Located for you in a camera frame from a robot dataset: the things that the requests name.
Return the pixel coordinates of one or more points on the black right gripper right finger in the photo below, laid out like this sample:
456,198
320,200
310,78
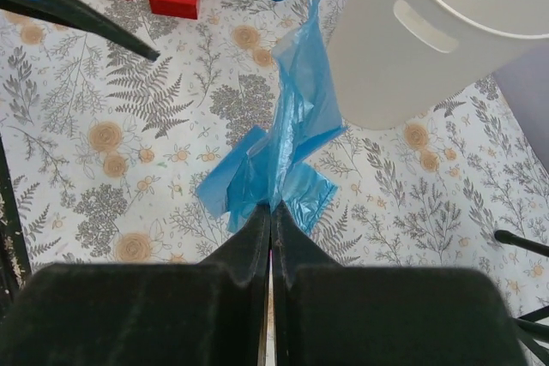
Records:
328,314

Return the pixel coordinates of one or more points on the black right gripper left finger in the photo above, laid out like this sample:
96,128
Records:
210,313

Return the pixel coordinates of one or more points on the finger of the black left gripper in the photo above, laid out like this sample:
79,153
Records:
77,14

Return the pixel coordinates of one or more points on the blue plastic trash bag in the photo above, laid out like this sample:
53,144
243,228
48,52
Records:
268,166

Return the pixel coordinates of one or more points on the white cylindrical trash bin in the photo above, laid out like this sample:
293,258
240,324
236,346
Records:
392,59

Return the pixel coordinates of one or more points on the black scratched base plate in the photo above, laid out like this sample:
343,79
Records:
15,265

